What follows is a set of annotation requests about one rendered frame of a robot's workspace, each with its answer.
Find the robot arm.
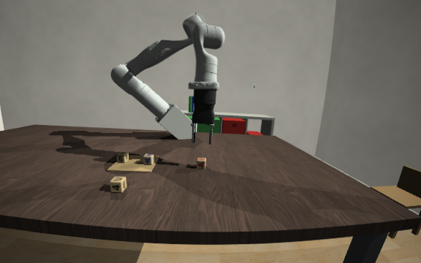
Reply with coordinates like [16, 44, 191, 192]
[111, 15, 225, 118]

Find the tan flat mat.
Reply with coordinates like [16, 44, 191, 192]
[107, 155, 159, 172]

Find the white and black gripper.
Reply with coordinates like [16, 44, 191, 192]
[189, 72, 219, 145]

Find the yellow block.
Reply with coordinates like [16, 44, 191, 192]
[110, 176, 126, 193]
[143, 154, 154, 165]
[116, 152, 129, 163]
[197, 158, 206, 169]

